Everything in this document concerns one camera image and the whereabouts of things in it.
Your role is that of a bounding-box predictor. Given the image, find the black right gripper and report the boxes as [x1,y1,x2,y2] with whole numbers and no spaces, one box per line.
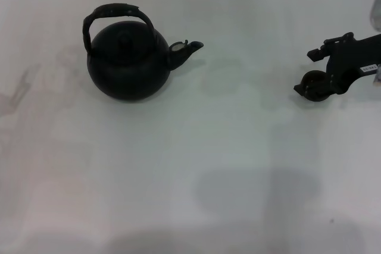
[293,32,381,96]

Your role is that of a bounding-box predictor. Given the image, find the small dark teacup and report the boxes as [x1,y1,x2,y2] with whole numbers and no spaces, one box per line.
[300,70,330,102]

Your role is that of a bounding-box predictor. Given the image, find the black round teapot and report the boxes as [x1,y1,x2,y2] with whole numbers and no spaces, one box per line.
[82,2,205,102]

